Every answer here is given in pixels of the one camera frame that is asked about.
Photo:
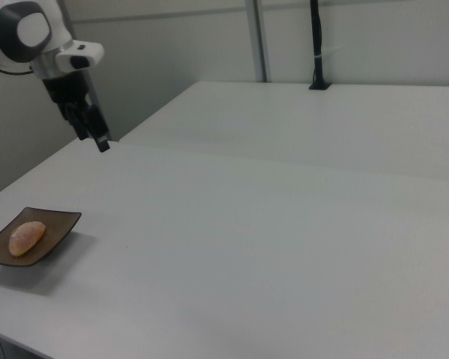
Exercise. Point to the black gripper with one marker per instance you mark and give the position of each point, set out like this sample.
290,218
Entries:
69,91

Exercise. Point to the orange glazed bread bun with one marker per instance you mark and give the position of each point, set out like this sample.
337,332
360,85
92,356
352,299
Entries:
26,237

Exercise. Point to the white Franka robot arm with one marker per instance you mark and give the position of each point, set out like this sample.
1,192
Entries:
30,30

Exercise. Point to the square brown ceramic plate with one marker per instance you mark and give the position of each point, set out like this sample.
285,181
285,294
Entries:
60,224

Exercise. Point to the black pole with table clamp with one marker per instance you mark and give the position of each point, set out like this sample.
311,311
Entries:
317,37

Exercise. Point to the upright grey partition post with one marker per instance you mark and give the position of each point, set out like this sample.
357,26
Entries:
257,41

